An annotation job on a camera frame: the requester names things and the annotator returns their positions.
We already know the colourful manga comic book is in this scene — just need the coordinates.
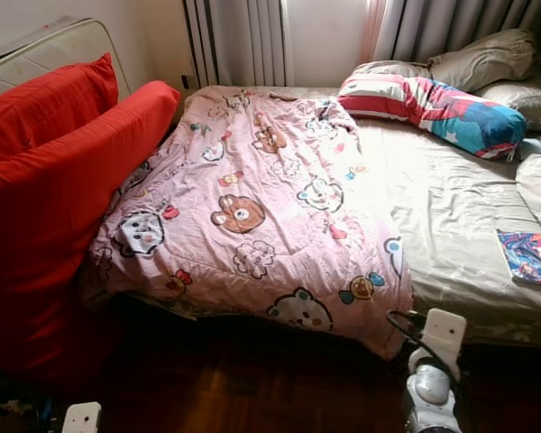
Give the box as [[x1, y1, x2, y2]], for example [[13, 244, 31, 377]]
[[496, 228, 541, 287]]

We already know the red folded cushion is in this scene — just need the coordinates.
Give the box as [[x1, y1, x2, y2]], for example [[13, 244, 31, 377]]
[[0, 52, 181, 384]]

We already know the white quilted mattress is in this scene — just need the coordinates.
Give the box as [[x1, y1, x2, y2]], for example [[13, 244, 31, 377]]
[[0, 16, 132, 100]]

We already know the pink cartoon print quilt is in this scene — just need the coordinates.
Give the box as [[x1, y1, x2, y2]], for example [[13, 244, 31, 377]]
[[79, 86, 414, 360]]

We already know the grey pleated curtain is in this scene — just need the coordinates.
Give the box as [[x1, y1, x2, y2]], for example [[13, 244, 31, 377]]
[[361, 0, 541, 62], [185, 0, 289, 88]]

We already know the beige pillow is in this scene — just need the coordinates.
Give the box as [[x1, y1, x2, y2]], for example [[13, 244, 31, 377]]
[[428, 27, 540, 91], [350, 59, 434, 82], [478, 79, 541, 136]]

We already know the bed with beige floral sheet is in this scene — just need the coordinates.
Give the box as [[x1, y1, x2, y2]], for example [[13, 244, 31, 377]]
[[180, 86, 541, 348]]

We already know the red white blue striped pillow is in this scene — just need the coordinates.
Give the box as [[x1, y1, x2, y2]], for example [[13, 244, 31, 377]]
[[336, 72, 528, 161]]

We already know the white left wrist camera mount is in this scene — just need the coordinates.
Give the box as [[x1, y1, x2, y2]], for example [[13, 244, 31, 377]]
[[61, 401, 102, 433]]

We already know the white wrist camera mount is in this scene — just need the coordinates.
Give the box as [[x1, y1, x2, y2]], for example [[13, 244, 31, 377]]
[[61, 401, 102, 433], [422, 309, 468, 371]]

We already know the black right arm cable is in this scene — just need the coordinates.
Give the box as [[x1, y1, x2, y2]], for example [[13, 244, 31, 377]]
[[386, 309, 461, 380]]

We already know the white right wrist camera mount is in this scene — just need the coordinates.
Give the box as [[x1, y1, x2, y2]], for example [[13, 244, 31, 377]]
[[422, 309, 468, 371]]

